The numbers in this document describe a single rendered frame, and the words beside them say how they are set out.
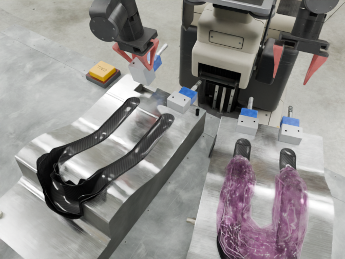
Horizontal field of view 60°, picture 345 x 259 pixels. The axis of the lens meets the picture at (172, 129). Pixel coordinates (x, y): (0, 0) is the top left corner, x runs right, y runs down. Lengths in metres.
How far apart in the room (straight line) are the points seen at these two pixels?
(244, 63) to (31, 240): 0.83
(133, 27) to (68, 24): 2.23
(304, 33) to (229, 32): 0.42
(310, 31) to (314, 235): 0.41
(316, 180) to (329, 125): 1.41
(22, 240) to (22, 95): 0.49
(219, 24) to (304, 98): 1.28
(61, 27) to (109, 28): 2.27
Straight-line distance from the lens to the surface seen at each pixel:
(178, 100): 0.76
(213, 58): 1.12
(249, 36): 1.08
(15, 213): 0.73
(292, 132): 0.80
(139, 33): 0.71
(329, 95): 2.35
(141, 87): 0.87
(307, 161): 0.79
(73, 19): 2.95
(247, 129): 0.78
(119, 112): 0.79
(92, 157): 0.67
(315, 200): 0.69
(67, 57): 1.14
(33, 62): 1.16
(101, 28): 0.62
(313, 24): 0.72
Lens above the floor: 1.46
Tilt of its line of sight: 51 degrees down
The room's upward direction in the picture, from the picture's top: straight up
